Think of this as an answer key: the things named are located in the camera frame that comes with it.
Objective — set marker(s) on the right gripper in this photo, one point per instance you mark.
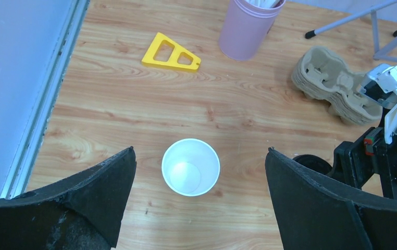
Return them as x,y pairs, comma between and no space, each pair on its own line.
356,162

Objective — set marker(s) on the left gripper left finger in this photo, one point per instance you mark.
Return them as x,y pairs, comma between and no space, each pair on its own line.
82,211

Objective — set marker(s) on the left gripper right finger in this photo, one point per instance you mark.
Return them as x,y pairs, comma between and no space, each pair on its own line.
314,211

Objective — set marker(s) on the green paper cup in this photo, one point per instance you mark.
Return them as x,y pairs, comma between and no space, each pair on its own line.
190,167

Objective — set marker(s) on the black cup lid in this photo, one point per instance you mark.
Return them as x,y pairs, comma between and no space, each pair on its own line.
314,163

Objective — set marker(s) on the pulp cup carrier tray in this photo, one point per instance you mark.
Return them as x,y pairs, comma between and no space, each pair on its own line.
323,75

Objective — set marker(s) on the grey tripod stand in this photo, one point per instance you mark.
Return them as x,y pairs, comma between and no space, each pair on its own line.
379,52

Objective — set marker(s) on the yellow triangular plastic piece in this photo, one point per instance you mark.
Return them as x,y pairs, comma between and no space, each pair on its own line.
179,59

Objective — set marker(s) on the pink straw holder cup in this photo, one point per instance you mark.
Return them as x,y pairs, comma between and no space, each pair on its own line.
245,28

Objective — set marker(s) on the wrapped straws bundle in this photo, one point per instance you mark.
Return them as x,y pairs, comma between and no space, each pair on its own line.
267,4

